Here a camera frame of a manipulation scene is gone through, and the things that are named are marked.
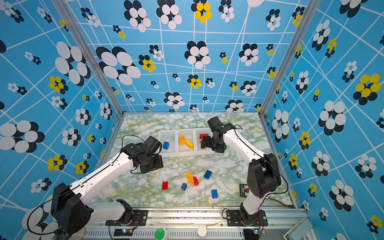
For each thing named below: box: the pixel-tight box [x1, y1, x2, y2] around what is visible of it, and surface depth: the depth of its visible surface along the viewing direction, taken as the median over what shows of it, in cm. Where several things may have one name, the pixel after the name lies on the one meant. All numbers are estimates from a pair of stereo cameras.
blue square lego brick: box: [203, 170, 212, 180], surface depth 88 cm
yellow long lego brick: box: [186, 172, 194, 184], surface depth 88 cm
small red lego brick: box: [162, 181, 169, 190], surface depth 86 cm
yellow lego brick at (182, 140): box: [179, 136, 186, 145], surface depth 101 cm
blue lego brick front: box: [211, 189, 219, 199], surface depth 82 cm
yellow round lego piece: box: [186, 139, 195, 149], surface depth 101 cm
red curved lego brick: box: [193, 176, 200, 187], surface depth 86 cm
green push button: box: [154, 228, 166, 240], surface depth 64 cm
